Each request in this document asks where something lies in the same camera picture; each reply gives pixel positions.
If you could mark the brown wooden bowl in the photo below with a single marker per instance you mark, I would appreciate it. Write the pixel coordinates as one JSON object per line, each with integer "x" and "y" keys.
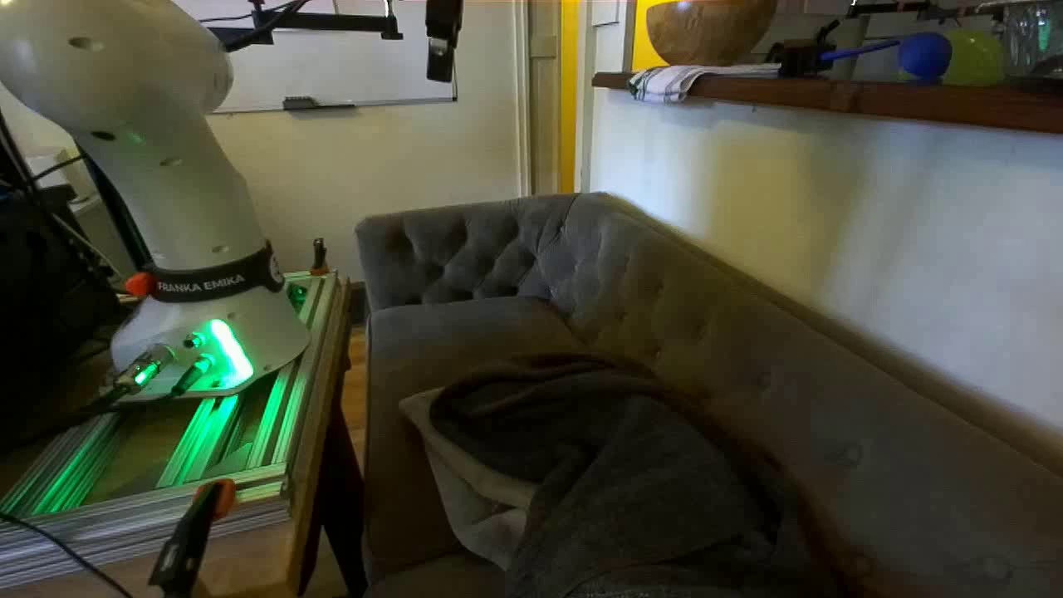
{"x": 709, "y": 28}

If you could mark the aluminum robot base frame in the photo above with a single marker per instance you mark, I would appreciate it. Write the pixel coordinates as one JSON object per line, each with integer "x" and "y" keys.
{"x": 143, "y": 444}

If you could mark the green plastic dish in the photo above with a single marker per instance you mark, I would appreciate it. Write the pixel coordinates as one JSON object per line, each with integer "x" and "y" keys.
{"x": 979, "y": 57}

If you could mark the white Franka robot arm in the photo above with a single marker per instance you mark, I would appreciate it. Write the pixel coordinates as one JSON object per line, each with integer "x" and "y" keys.
{"x": 143, "y": 134}

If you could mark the white striped towel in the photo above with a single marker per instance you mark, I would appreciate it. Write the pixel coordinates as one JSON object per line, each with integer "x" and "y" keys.
{"x": 665, "y": 80}

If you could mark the black orange clamp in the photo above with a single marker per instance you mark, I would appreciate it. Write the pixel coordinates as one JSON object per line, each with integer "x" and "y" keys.
{"x": 186, "y": 544}

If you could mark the white whiteboard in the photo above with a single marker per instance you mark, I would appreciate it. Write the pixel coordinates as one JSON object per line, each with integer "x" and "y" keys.
{"x": 332, "y": 71}

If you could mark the black stereo camera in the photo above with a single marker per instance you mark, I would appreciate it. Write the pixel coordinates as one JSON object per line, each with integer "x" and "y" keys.
{"x": 444, "y": 39}

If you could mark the white folded cloth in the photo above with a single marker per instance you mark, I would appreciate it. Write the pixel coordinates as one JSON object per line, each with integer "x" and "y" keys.
{"x": 468, "y": 501}

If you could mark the blue plastic ladle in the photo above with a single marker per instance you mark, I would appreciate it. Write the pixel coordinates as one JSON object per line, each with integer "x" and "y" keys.
{"x": 923, "y": 55}

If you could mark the dark gray blanket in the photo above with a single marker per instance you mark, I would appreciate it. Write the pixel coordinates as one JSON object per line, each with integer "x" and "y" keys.
{"x": 618, "y": 478}

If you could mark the clear glass jar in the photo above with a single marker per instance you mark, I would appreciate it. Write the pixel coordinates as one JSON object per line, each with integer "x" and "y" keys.
{"x": 1033, "y": 34}

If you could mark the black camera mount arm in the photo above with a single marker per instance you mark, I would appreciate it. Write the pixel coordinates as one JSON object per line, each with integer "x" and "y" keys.
{"x": 319, "y": 20}

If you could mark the brown wooden shelf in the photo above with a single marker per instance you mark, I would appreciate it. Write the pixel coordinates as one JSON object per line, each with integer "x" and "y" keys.
{"x": 886, "y": 100}

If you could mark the black equipment box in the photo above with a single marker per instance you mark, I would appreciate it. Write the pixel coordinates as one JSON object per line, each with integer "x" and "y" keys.
{"x": 46, "y": 312}

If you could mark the gray tufted sofa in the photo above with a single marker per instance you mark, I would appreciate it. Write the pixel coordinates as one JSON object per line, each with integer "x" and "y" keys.
{"x": 709, "y": 334}

